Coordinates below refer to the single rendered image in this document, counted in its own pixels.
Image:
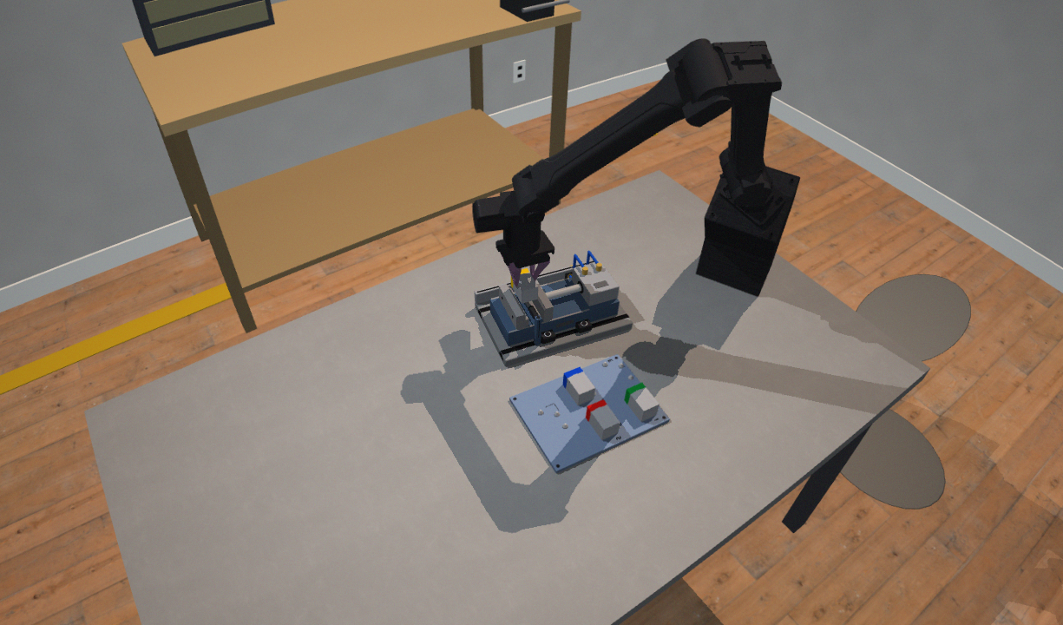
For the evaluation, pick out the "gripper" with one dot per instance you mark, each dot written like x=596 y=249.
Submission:
x=526 y=250

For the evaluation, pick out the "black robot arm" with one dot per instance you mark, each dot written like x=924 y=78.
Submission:
x=716 y=75

